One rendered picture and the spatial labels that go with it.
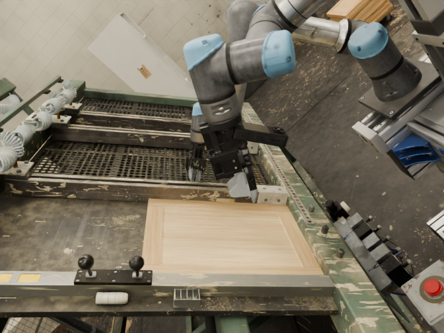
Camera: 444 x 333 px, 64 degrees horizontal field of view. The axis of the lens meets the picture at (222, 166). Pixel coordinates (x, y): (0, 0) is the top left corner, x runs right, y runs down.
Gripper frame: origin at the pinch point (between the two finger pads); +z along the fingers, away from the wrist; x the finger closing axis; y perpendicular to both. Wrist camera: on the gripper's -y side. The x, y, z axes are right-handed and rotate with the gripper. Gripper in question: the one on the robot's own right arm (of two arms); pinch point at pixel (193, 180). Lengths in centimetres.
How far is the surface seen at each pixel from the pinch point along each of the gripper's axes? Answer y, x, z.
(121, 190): 15.9, -28.8, -2.5
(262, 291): 65, 16, 0
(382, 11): -240, 199, -82
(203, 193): 15.8, 2.8, -2.8
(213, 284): 64, 2, -2
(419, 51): -158, 197, -54
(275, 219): 26.4, 30.4, 0.7
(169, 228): 34.9, -10.3, 0.6
